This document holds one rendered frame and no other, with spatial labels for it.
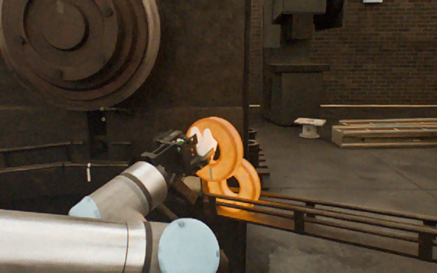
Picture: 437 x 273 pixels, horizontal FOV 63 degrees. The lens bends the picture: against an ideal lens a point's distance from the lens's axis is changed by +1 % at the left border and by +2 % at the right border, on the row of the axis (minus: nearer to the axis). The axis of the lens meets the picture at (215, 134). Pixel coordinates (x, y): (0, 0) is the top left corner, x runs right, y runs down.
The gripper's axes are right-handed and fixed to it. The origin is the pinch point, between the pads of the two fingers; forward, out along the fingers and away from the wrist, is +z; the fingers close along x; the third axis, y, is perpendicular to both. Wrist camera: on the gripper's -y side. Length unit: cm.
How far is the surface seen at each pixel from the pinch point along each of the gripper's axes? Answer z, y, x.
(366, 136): 315, -167, 44
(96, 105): -0.6, 5.8, 41.1
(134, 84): 7.6, 9.9, 31.6
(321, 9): 438, -47, 137
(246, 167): 6.1, -10.0, -4.4
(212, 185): 3.7, -16.9, 6.1
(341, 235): 3.0, -19.9, -29.0
